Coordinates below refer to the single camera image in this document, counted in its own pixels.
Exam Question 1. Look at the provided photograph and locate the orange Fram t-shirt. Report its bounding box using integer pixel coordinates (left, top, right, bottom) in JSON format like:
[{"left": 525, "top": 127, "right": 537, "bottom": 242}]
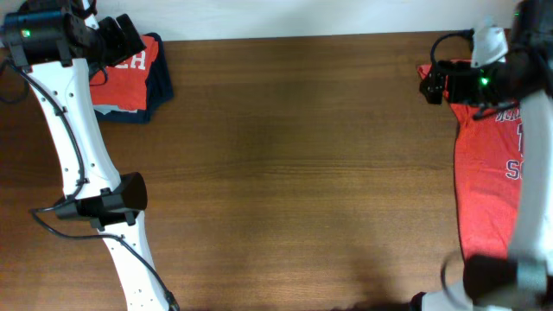
[{"left": 90, "top": 35, "right": 159, "bottom": 112}]

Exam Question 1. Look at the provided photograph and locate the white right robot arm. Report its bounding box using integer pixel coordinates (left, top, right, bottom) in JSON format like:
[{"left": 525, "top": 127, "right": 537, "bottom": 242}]
[{"left": 409, "top": 0, "right": 552, "bottom": 310}]

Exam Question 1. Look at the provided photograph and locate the dark navy folded garment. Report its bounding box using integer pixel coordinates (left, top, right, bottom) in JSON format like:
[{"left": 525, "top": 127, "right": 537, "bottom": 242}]
[{"left": 94, "top": 33, "right": 174, "bottom": 124}]

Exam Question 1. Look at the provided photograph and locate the red soccer t-shirt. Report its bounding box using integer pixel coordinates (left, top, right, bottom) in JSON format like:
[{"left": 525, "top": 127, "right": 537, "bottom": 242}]
[{"left": 416, "top": 60, "right": 526, "bottom": 263}]

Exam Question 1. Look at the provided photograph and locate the light grey folded shirt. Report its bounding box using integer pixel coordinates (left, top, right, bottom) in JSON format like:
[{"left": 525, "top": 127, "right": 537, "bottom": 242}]
[{"left": 93, "top": 105, "right": 137, "bottom": 115}]

